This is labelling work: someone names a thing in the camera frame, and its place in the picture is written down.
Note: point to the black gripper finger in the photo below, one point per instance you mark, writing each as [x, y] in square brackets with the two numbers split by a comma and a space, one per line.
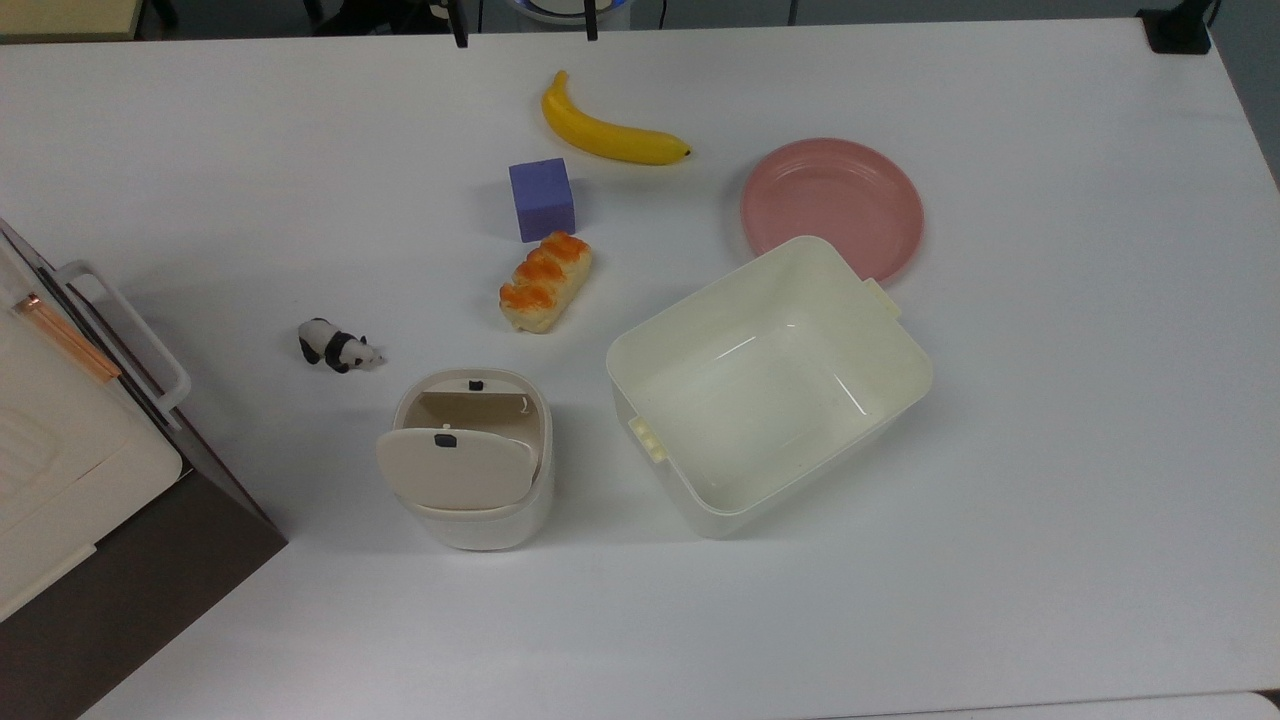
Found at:
[591, 20]
[459, 25]

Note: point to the cream plastic drawer box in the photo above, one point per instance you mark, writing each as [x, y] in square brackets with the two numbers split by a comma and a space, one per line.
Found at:
[60, 470]

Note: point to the cream plastic storage bin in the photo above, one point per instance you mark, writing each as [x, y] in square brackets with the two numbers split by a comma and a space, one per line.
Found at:
[770, 400]

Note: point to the tan wooden desk top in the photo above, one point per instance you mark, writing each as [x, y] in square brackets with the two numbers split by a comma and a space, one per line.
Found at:
[60, 18]

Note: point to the white and blue robot base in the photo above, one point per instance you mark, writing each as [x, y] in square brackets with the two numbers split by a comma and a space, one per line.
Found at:
[550, 10]

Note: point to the cream trash can with lid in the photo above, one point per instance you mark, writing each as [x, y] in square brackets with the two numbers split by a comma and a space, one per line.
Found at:
[460, 470]

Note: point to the pink plastic plate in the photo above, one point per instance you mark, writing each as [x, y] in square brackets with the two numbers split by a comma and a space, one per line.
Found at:
[830, 200]

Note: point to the small panda figurine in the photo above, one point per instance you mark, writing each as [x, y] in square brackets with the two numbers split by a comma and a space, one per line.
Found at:
[335, 347]

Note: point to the yellow toy banana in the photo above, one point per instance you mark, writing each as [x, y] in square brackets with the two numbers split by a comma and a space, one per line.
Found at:
[600, 138]

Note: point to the black table clamp mount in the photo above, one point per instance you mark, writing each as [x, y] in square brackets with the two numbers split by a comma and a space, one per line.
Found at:
[1175, 35]

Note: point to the dark brown drawer cabinet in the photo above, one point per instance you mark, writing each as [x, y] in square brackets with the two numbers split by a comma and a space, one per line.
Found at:
[130, 590]

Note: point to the toy bread with orange glaze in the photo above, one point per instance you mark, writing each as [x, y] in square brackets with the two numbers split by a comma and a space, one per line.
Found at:
[545, 285]

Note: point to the purple foam cube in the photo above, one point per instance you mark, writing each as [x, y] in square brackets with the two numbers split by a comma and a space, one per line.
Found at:
[542, 200]

